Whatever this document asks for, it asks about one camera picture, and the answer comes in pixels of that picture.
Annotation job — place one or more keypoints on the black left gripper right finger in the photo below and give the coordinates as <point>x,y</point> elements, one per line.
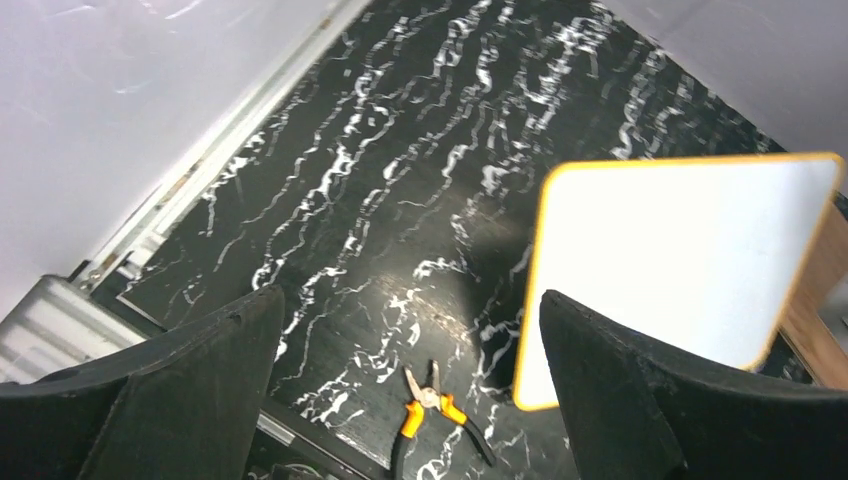
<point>637,408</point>

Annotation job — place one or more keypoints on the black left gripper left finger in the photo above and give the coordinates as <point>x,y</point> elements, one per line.
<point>182,405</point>

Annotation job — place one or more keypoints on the yellow-framed whiteboard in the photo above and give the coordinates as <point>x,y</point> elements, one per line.
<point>702,253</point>

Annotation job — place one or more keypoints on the aluminium frame rail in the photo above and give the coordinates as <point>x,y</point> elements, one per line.
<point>115,116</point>

